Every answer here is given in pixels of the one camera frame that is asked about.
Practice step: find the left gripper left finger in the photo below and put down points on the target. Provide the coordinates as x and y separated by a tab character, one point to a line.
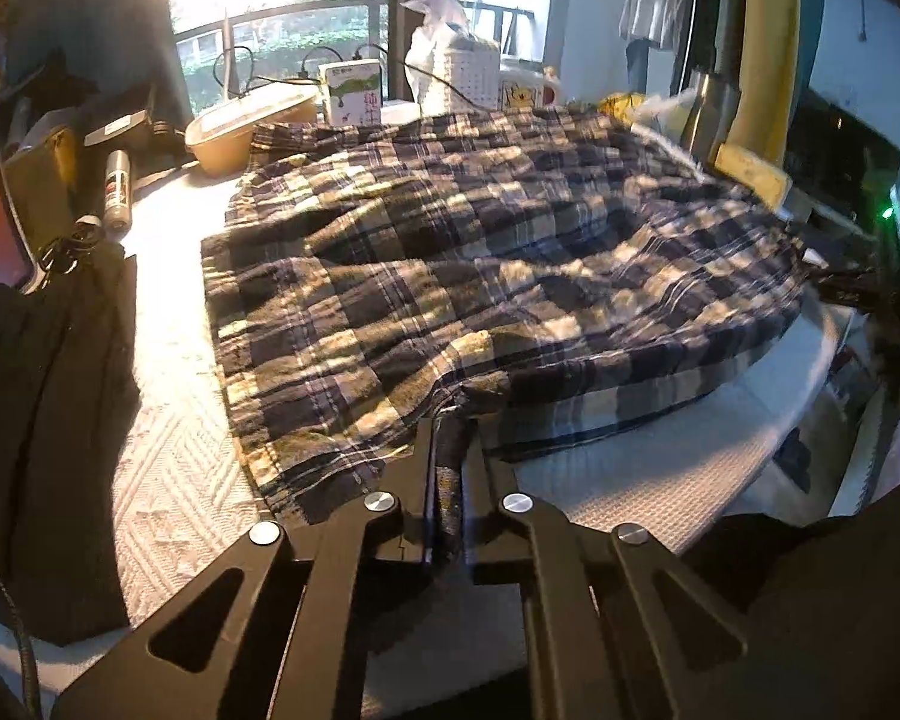
277	626

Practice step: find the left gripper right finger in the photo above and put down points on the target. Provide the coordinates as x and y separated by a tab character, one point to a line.
616	626

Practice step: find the plaid pants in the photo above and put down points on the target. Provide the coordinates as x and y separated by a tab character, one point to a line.
557	274

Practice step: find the black cloth bag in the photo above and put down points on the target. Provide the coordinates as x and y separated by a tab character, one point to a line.
67	401

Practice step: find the spray can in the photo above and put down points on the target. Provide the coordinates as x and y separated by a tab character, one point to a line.
117	194

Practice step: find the yellow tissue pack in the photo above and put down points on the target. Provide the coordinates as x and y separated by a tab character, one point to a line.
769	182

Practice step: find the yellow curtain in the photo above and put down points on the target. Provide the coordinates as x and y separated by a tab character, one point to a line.
767	78

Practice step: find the tan lidded food container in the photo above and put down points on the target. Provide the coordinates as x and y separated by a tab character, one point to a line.
220	137

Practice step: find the black handheld device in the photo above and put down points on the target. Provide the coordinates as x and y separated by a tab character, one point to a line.
124	122

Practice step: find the steel thermos tumbler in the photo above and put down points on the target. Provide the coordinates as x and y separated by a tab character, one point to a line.
709	120

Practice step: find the white bear mug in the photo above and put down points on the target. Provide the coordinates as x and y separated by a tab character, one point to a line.
523	88

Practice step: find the green white carton box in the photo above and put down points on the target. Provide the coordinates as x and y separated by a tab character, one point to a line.
352	91

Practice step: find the white plastic basket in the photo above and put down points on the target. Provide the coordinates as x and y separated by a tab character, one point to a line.
459	77

